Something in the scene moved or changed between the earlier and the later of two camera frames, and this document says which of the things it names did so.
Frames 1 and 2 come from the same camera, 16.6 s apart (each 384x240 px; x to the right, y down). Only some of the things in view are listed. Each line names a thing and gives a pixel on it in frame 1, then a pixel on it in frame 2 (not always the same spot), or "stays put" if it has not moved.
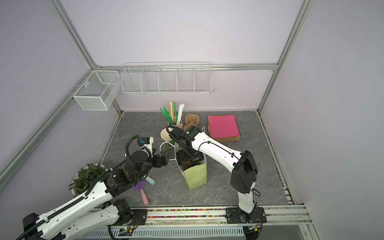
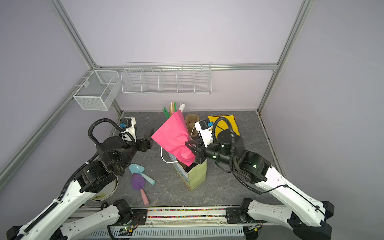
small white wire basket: x=99 y=90 stays put
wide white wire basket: x=170 y=78 stays put
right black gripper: x=181 y=157 to x=201 y=151
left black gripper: x=159 y=163 to x=148 y=138
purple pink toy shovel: x=139 y=186 stays put
